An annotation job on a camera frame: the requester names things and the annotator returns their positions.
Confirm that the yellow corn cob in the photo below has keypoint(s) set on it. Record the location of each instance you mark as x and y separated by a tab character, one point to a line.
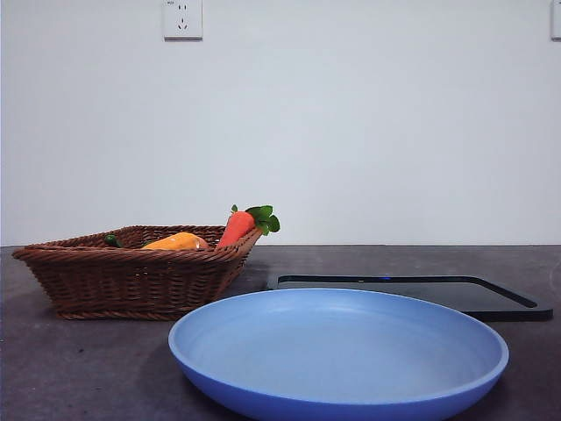
173	242

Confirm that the blue round plate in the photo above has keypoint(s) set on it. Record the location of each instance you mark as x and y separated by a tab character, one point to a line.
337	351

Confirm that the brown wicker basket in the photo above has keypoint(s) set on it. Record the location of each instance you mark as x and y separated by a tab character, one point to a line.
131	280

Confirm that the orange carrot with green leaves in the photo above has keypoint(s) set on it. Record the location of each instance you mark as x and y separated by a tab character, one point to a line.
236	228

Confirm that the dark green vegetable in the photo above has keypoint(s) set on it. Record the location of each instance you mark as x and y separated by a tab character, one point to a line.
112	240

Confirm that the black cutting board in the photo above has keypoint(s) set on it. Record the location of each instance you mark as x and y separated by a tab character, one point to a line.
495	299

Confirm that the white wall socket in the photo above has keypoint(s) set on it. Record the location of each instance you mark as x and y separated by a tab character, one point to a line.
183	19

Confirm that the white wall plate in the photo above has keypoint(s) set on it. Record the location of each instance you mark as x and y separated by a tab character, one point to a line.
556	19

